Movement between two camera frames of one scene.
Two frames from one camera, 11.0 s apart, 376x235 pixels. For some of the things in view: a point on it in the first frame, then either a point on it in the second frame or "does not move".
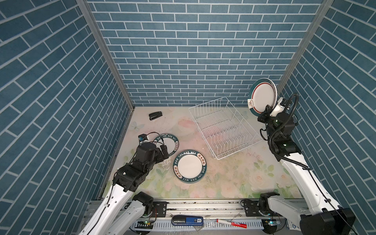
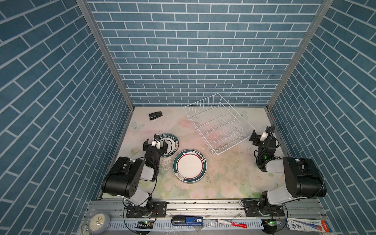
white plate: (263, 92) to (190, 166)
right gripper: (266, 114) to (255, 143)
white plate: (170, 141) does not move
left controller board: (145, 224) does not move
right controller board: (269, 225) does not move
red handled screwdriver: (234, 224) does not move
